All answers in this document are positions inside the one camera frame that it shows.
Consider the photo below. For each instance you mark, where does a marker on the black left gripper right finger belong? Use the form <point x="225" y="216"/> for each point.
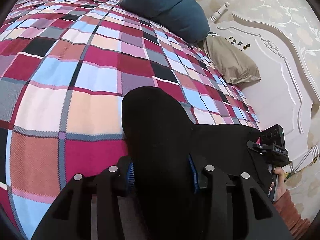
<point x="231" y="207"/>

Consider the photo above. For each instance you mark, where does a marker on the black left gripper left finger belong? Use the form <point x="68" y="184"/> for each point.
<point x="87" y="207"/>

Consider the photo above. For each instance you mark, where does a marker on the black pants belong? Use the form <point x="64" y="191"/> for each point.
<point x="161" y="140"/>

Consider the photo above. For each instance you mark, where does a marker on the red sleeved right forearm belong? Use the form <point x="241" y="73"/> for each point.
<point x="293" y="220"/>

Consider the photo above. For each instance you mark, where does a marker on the right hand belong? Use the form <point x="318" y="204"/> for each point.
<point x="280" y="188"/>

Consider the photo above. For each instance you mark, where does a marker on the white carved headboard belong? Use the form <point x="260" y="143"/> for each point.
<point x="286" y="92"/>

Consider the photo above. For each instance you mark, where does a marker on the beige pillow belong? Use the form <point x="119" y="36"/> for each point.
<point x="233" y="64"/>

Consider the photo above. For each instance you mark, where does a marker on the plaid checkered bed blanket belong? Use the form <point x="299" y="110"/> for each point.
<point x="65" y="67"/>

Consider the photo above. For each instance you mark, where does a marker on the dark teal pillow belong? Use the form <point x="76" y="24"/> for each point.
<point x="184" y="18"/>

